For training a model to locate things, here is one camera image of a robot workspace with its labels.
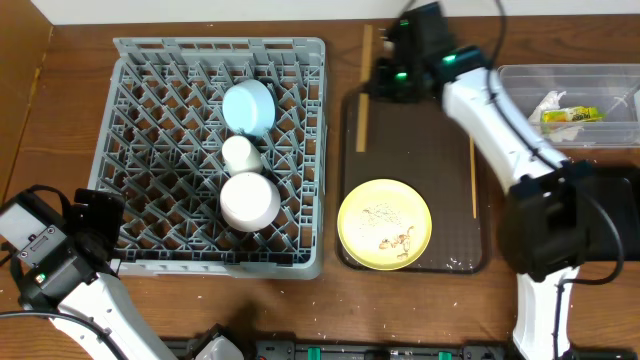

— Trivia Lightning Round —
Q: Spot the wooden chopstick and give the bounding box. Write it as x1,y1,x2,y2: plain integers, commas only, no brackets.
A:
355,24,373,153
469,137,478,219

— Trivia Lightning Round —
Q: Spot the white tissue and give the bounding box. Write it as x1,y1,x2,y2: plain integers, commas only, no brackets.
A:
528,91,584,143

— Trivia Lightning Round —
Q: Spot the grey plastic dish rack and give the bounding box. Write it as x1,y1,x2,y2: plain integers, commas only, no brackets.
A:
89,37,327,280

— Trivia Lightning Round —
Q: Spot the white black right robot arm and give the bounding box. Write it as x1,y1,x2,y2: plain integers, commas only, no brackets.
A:
368,2,593,359

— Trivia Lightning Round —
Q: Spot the white plastic cup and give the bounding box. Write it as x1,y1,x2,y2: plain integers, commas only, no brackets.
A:
222,135,263,176

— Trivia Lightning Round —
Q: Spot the yellow pandan cake wrapper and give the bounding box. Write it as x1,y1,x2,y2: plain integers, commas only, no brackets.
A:
541,106,605,123

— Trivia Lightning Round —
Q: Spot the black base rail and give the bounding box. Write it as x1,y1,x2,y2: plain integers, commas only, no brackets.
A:
164,323,640,360

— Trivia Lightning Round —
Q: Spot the clear plastic waste bin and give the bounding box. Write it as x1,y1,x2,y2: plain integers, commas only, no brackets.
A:
498,64,639,148

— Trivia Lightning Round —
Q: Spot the black waste bin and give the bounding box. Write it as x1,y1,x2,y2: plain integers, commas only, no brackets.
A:
575,161,639,262

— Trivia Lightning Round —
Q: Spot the pink bowl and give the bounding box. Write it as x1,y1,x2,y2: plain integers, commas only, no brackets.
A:
220,172,281,232

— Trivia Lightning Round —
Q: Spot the light blue bowl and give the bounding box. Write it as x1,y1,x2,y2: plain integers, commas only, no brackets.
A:
222,79,276,138

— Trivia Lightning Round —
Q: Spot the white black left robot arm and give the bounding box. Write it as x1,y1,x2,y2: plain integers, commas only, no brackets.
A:
1,185,175,359

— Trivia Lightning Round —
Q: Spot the dark brown serving tray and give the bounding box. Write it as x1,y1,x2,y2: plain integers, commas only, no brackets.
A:
339,94,494,274

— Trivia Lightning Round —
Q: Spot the yellow plate with crumbs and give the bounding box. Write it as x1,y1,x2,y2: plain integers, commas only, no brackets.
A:
337,179,433,271

